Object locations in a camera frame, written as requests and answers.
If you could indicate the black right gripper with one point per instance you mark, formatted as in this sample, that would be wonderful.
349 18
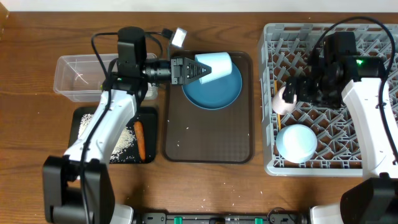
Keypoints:
303 82

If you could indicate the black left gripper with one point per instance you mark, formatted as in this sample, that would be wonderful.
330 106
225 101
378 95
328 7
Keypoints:
181 77

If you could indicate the light blue cup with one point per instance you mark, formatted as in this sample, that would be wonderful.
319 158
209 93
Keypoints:
220 63

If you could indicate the dark blue plate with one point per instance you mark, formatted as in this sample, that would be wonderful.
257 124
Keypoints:
216 94

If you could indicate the pink cup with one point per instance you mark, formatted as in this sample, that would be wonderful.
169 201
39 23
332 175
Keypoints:
280 106

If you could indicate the wooden chopstick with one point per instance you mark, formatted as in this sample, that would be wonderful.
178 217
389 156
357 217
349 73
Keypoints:
278 115

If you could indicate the light blue bowl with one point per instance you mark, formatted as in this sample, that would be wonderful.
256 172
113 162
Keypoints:
296 143

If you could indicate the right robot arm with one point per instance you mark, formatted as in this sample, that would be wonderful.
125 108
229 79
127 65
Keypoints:
344 77

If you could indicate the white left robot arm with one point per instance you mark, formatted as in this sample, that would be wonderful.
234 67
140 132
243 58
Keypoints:
77 187

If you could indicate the grey dishwasher rack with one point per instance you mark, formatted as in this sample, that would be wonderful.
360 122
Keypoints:
283 50

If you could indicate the brown serving tray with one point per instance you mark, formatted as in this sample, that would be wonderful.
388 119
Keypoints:
193 134

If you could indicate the orange carrot piece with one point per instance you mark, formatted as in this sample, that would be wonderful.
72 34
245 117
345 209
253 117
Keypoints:
139 132

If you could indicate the black tray bin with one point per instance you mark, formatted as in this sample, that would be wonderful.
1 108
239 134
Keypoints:
146 115

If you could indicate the spilled rice grains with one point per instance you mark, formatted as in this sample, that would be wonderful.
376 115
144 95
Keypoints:
125 140

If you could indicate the clear plastic bin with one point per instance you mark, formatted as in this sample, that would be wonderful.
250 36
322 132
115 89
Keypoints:
79 78

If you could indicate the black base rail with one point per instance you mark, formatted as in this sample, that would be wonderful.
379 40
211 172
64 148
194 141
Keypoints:
275 217

